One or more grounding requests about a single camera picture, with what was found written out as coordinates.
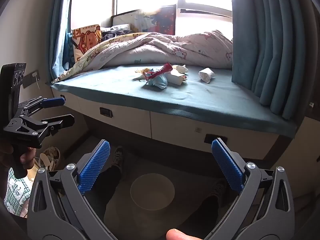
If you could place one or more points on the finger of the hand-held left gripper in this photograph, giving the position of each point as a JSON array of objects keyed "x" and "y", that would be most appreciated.
[
  {"x": 53, "y": 102},
  {"x": 62, "y": 120}
]

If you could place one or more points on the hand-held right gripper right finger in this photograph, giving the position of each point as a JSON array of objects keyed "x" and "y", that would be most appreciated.
[{"x": 227, "y": 165}]

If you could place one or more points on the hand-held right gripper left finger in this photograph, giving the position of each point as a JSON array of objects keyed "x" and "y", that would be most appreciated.
[{"x": 96, "y": 165}]

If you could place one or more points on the white tissue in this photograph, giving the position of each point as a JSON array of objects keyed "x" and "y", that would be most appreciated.
[{"x": 206, "y": 75}]

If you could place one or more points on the person's left hand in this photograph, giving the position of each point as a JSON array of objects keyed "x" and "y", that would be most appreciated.
[{"x": 30, "y": 158}]

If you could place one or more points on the person's right hand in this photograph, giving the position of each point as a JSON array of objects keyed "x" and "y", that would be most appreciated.
[{"x": 182, "y": 235}]

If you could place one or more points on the beige drawer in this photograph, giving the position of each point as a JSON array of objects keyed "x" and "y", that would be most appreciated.
[
  {"x": 70, "y": 100},
  {"x": 187, "y": 135},
  {"x": 125, "y": 120}
]

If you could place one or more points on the person's left leg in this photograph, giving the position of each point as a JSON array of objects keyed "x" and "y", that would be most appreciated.
[{"x": 110, "y": 180}]

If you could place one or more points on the person's leg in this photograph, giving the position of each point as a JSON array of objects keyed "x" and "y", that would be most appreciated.
[
  {"x": 110, "y": 180},
  {"x": 212, "y": 202}
]

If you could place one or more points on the beige slippers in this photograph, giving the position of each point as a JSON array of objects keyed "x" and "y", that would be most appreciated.
[{"x": 50, "y": 158}]

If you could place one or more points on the person's right leg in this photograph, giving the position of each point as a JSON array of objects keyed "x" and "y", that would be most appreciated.
[{"x": 212, "y": 202}]

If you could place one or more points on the white round bin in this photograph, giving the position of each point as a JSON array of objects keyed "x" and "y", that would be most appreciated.
[{"x": 152, "y": 192}]

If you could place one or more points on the yellow printed blanket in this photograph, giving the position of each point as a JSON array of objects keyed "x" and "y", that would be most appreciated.
[{"x": 100, "y": 52}]

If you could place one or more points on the cartoon bear pillow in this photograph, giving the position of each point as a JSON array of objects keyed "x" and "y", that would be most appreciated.
[{"x": 86, "y": 40}]

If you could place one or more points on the blue curtain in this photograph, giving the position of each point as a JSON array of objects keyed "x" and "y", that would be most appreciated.
[
  {"x": 58, "y": 30},
  {"x": 270, "y": 42}
]

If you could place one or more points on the green plaid cloth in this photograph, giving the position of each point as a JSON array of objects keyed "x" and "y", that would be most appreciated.
[{"x": 17, "y": 195}]

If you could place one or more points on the dark clothes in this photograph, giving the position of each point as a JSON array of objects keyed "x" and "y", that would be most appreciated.
[{"x": 117, "y": 33}]

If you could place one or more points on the yellow crumpled wrapper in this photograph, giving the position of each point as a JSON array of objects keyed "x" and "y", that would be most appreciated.
[{"x": 142, "y": 71}]

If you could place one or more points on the cream paper carton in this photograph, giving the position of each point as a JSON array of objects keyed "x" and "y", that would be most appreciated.
[{"x": 176, "y": 79}]

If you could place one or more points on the light blue plastic bag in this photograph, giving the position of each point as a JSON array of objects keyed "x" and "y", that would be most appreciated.
[{"x": 160, "y": 82}]

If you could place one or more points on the red snack wrapper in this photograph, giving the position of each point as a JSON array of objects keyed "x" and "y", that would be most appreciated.
[{"x": 160, "y": 72}]

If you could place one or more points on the printed plastic bag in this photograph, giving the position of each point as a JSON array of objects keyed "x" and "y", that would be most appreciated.
[{"x": 143, "y": 22}]

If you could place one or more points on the pink printed quilt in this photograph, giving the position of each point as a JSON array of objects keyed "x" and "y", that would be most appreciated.
[{"x": 175, "y": 47}]

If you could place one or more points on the framed picture by window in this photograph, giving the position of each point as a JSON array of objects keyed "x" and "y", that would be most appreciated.
[{"x": 166, "y": 20}]

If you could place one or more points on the grey wall socket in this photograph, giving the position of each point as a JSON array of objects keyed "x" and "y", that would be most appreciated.
[{"x": 31, "y": 78}]

